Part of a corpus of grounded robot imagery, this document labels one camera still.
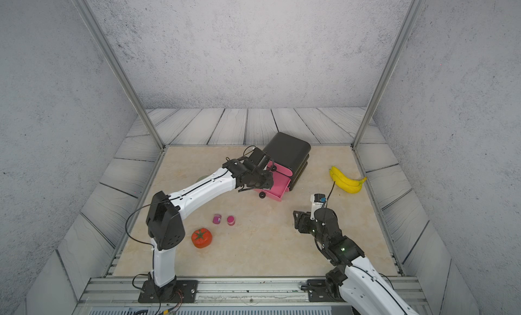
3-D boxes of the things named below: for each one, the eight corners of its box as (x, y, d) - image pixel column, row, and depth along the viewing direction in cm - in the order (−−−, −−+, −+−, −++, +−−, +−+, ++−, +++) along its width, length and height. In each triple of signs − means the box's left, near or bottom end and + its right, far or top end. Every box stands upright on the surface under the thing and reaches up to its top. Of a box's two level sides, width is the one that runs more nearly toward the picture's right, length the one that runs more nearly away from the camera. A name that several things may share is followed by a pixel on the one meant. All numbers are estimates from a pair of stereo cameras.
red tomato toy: (194, 249, 85) (189, 243, 80) (197, 234, 89) (193, 228, 84) (210, 249, 85) (206, 243, 80) (212, 234, 89) (209, 228, 84)
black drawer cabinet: (256, 175, 109) (254, 153, 96) (276, 152, 120) (277, 129, 107) (291, 194, 101) (295, 172, 88) (309, 167, 112) (314, 144, 99)
